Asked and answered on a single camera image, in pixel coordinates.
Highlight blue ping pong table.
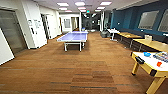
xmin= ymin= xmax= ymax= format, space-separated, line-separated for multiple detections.
xmin=56 ymin=31 xmax=90 ymax=53

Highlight glass double door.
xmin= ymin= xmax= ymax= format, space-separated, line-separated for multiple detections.
xmin=0 ymin=8 xmax=28 ymax=54

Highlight grey framed wall panel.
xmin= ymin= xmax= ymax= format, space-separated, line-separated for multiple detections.
xmin=157 ymin=8 xmax=168 ymax=33
xmin=137 ymin=10 xmax=160 ymax=31

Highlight long wooden desk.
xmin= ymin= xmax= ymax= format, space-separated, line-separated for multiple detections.
xmin=116 ymin=31 xmax=143 ymax=44

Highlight dark round trash bin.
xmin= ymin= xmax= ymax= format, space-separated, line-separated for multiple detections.
xmin=100 ymin=30 xmax=111 ymax=39

